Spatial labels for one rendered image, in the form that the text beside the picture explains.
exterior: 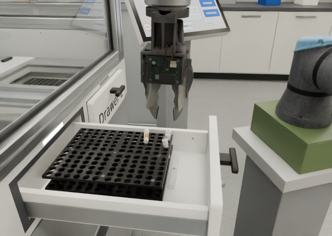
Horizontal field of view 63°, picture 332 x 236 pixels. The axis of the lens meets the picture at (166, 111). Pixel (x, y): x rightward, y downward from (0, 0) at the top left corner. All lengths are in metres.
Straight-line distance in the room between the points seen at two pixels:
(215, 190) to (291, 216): 0.55
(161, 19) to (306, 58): 0.45
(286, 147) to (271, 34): 2.83
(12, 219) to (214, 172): 0.34
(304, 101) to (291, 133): 0.09
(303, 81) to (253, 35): 2.76
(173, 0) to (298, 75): 0.46
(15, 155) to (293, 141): 0.64
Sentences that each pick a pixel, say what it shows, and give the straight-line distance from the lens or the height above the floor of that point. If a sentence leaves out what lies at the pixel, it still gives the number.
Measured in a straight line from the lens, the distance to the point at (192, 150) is 0.68.
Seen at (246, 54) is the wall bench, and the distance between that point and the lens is 3.56.
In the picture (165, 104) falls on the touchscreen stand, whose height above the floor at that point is 0.56.
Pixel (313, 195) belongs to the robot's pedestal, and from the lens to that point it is 0.96.
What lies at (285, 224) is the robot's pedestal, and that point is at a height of 0.54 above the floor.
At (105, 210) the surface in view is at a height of 0.87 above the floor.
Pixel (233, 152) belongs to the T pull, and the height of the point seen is 0.91.
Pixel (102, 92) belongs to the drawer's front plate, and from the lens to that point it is 0.80.
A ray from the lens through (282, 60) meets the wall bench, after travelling 3.70.
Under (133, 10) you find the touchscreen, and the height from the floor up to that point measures 1.08.
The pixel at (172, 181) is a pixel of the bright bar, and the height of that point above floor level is 0.85.
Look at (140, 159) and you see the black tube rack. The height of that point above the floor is 0.90.
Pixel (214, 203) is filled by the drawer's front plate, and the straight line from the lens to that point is 0.43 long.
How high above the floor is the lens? 1.23
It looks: 27 degrees down
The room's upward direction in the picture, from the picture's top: straight up
